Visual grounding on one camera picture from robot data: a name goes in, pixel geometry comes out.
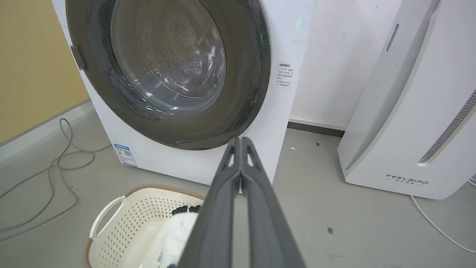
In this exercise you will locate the blue energy label sticker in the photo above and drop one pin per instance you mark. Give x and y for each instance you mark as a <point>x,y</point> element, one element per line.
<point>125,154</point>

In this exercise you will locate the cream perforated laundry basket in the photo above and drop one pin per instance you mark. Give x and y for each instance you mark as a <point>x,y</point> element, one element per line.
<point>126,227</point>

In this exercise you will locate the white and black plush toy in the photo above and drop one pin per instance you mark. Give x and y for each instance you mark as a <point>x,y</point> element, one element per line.
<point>174,238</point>

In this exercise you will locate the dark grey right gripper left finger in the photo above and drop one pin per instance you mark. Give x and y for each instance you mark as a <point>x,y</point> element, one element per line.
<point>214,223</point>

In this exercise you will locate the white air purifier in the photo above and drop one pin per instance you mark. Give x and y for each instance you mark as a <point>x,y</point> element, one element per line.
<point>412,111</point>

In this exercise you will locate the dark round washing machine door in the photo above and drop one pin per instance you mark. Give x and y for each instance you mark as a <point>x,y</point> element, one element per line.
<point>167,74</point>

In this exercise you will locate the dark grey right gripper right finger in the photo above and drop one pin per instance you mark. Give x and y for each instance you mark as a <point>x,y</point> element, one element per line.
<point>267,223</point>

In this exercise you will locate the white washing machine body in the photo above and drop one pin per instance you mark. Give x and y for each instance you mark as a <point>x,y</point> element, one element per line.
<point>286,93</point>

